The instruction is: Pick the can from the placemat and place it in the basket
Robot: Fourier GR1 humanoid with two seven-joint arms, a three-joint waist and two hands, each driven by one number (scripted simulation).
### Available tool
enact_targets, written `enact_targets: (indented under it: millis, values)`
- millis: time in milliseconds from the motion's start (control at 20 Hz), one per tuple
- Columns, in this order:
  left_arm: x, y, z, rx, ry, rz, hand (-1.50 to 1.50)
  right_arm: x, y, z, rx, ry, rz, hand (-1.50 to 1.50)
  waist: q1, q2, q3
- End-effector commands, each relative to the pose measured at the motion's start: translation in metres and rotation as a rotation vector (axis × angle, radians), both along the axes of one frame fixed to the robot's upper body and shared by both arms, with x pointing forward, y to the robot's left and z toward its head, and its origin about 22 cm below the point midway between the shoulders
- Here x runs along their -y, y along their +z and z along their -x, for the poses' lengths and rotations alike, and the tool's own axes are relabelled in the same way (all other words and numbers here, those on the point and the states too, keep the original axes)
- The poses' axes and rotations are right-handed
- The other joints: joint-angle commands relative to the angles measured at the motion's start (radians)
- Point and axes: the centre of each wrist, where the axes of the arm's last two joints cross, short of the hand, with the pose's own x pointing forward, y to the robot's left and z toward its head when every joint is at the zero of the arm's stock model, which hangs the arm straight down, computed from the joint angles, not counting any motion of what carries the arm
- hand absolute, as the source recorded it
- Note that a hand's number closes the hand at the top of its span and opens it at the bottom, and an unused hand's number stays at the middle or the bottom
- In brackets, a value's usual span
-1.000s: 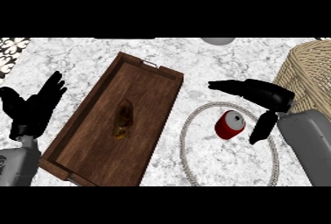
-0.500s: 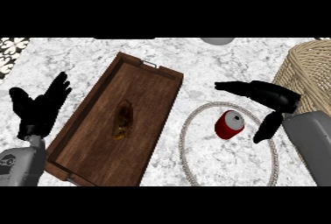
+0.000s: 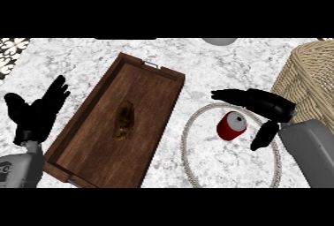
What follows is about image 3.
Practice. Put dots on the tan wicker basket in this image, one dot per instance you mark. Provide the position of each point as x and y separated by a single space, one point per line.
309 85

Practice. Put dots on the red can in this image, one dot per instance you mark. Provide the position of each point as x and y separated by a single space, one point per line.
231 126

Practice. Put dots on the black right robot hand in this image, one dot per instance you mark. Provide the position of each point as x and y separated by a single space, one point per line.
264 103

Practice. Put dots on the grey round object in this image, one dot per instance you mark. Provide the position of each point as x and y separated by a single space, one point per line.
219 41

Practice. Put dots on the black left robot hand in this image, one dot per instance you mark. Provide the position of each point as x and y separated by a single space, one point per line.
37 114

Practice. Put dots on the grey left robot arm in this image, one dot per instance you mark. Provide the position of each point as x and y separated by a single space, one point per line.
21 167

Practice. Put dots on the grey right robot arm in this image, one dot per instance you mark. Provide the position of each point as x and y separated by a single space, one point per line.
309 153

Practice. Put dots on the black and white patterned tile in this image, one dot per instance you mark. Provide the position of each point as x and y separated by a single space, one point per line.
10 54

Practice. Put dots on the brown wooden tray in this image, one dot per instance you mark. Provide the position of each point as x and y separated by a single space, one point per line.
120 123

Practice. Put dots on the round marble-patterned placemat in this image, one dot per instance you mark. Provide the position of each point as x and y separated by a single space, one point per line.
226 164

